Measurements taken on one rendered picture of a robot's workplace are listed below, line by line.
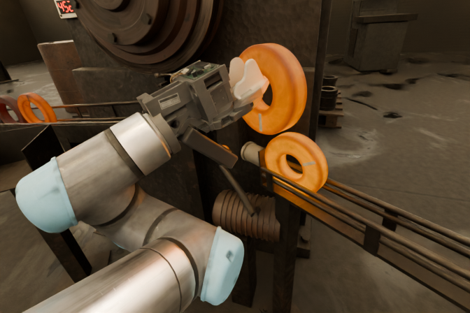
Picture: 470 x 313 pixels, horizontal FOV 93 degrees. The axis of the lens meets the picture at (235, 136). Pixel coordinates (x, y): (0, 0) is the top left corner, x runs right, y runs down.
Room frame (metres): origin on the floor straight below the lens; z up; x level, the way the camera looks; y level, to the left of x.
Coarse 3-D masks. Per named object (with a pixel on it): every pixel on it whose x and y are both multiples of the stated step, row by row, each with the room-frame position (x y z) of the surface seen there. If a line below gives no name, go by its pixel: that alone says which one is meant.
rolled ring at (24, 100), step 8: (24, 96) 0.99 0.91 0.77; (32, 96) 0.98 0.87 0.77; (40, 96) 1.00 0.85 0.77; (24, 104) 1.01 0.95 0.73; (40, 104) 0.96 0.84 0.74; (48, 104) 0.99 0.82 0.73; (24, 112) 1.01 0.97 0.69; (32, 112) 1.03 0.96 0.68; (48, 112) 0.96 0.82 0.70; (32, 120) 1.01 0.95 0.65; (40, 120) 1.03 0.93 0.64; (48, 120) 0.96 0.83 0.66; (56, 120) 0.99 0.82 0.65
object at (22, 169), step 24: (0, 144) 0.73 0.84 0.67; (24, 144) 0.74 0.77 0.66; (48, 144) 0.71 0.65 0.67; (0, 168) 0.69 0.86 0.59; (24, 168) 0.67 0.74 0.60; (0, 192) 0.55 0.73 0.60; (48, 240) 0.61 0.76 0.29; (72, 240) 0.66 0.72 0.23; (72, 264) 0.62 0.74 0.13; (96, 264) 0.69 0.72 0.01
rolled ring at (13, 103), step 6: (0, 96) 1.05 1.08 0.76; (6, 96) 1.05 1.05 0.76; (0, 102) 1.05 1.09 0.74; (6, 102) 1.03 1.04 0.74; (12, 102) 1.03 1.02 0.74; (0, 108) 1.07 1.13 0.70; (12, 108) 1.03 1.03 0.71; (18, 108) 1.03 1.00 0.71; (0, 114) 1.07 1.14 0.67; (6, 114) 1.09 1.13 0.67; (18, 114) 1.02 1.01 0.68; (6, 120) 1.07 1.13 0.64; (12, 120) 1.08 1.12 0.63; (24, 120) 1.02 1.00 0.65
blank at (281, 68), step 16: (256, 48) 0.38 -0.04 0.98; (272, 48) 0.36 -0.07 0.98; (272, 64) 0.35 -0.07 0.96; (288, 64) 0.34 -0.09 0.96; (272, 80) 0.35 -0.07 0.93; (288, 80) 0.33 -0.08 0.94; (304, 80) 0.34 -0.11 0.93; (288, 96) 0.32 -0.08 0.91; (304, 96) 0.33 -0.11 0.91; (256, 112) 0.38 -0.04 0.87; (272, 112) 0.35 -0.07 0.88; (288, 112) 0.32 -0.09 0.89; (256, 128) 0.38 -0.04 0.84; (272, 128) 0.35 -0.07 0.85; (288, 128) 0.35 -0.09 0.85
